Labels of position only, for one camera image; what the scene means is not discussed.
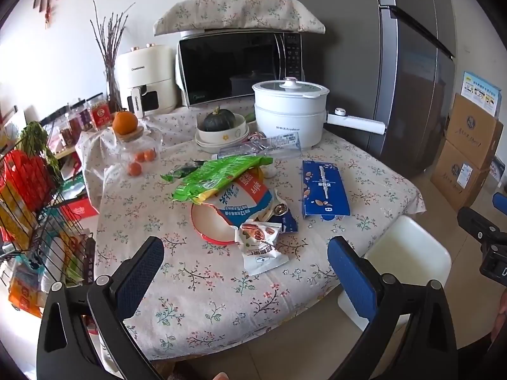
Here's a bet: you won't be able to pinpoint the white electric cooking pot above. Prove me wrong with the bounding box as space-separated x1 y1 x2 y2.
252 78 386 149

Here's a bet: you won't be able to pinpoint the black wire rack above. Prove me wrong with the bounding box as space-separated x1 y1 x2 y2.
0 148 96 286

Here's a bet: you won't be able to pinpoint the red box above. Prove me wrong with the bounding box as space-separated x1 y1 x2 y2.
69 200 99 218

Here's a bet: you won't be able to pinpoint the blue white printed box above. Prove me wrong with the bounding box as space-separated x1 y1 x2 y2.
460 72 503 117

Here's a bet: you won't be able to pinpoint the green snack bag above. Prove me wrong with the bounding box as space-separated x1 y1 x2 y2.
172 155 274 202

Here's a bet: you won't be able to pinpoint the dried twigs in glass vase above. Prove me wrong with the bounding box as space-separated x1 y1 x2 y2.
90 2 135 112

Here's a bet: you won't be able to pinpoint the grey refrigerator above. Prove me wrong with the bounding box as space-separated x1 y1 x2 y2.
293 0 456 179

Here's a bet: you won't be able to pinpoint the brown cardboard box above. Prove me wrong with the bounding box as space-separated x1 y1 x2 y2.
430 140 490 210
444 93 504 171

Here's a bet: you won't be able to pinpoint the white air fryer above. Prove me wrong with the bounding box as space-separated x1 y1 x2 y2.
115 43 177 117

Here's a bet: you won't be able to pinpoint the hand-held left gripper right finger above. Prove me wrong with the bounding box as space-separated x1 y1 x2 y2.
327 236 470 380

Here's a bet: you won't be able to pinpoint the person's right hand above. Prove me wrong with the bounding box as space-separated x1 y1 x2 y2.
493 289 507 343

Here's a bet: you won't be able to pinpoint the glass jar with wooden lid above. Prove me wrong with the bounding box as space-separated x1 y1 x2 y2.
115 127 164 175

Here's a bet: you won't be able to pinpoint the clear plastic bottle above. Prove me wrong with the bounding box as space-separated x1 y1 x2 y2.
219 132 302 158

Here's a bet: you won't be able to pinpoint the torn blue white cardboard box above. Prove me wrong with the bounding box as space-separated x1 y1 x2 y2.
191 166 298 246

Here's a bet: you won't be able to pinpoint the blue flat carton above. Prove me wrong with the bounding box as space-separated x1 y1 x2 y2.
302 160 351 220

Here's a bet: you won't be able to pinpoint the red plastic bag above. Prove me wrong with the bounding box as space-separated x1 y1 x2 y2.
0 152 56 210

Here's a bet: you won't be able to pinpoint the green leafy vegetable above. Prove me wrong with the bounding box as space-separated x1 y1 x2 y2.
18 122 62 179

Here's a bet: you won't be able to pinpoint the cream ceramic bowl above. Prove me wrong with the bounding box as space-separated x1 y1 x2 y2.
197 113 248 141

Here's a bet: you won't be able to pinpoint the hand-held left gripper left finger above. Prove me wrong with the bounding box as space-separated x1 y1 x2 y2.
36 236 165 380

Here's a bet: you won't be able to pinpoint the dark red jar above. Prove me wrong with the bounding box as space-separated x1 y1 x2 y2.
67 101 93 132

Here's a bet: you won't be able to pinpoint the stack of white bowls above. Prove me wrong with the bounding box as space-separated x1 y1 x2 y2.
194 124 250 153

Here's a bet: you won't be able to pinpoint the white nut snack packet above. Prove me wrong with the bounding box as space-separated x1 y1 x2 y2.
234 223 289 276

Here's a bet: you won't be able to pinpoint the white plastic stool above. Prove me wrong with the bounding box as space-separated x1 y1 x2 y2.
337 216 452 331

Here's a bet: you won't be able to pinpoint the floral cloth cover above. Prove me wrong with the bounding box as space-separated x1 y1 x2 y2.
153 0 326 35

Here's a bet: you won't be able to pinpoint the black microwave oven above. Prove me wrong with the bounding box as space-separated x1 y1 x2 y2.
175 32 305 107

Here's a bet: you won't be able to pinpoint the dark green pumpkin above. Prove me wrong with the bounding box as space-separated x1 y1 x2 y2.
203 106 235 131

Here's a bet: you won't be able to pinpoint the red label jar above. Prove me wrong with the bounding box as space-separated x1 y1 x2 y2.
88 97 112 129

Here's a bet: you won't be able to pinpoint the large orange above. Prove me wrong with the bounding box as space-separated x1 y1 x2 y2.
112 110 139 136

